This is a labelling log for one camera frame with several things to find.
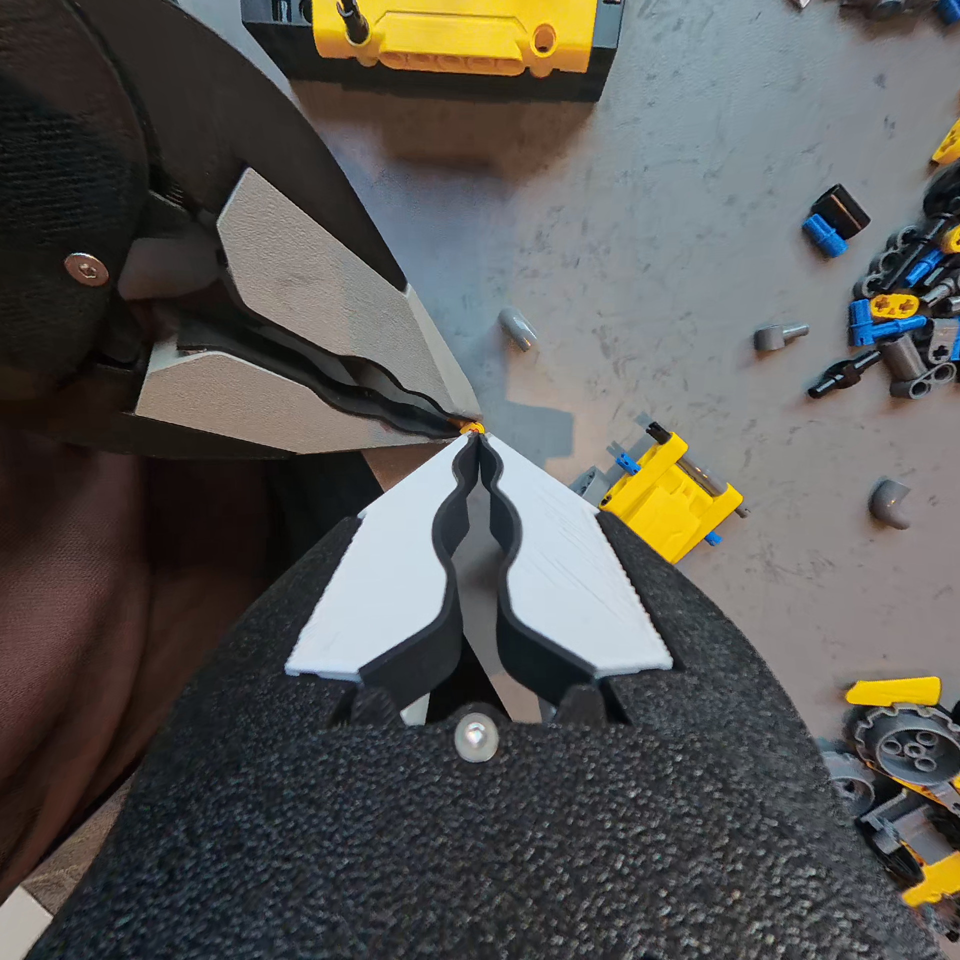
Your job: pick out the pile of wheels and tires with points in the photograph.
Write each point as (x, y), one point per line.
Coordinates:
(900, 750)

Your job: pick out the yellow curved panel piece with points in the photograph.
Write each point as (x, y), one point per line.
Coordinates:
(893, 692)

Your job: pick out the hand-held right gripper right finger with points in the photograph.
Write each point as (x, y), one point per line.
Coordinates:
(585, 593)

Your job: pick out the small grey pin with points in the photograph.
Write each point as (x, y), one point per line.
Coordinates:
(780, 336)

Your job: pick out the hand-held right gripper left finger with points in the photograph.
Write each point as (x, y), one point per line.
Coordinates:
(375, 600)

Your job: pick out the person in brown shirt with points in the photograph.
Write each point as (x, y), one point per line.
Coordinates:
(90, 630)

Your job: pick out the yellow curved brick assembly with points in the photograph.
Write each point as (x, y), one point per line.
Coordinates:
(668, 503)

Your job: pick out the grey desk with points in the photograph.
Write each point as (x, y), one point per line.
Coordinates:
(645, 300)

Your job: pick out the yellow and black brick assembly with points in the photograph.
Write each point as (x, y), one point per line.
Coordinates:
(450, 38)

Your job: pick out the pile of small brick parts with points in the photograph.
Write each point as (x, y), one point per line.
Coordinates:
(915, 300)

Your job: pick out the small yellow connector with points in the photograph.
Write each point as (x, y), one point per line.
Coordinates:
(471, 428)

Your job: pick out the black and blue pin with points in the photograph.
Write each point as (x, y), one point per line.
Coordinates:
(836, 221)

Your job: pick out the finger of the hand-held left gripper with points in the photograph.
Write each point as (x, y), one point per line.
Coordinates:
(315, 278)
(240, 413)

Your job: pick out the small grey curved piece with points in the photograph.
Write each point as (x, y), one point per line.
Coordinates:
(890, 503)
(518, 330)

